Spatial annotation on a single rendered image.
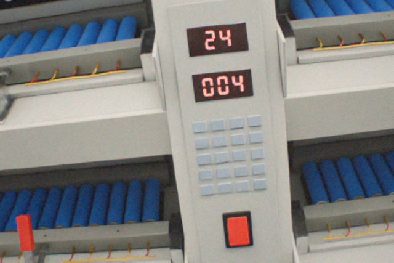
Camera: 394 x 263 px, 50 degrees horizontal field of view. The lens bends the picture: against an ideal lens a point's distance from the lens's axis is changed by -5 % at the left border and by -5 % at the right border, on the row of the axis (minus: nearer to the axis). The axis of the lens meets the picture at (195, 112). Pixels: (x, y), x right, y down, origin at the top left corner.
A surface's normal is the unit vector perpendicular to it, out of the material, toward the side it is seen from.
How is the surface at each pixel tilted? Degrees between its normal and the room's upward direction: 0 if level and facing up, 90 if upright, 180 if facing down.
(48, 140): 113
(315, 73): 22
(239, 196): 90
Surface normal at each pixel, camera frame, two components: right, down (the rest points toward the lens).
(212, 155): -0.04, 0.22
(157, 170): -0.12, -0.81
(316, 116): 0.01, 0.58
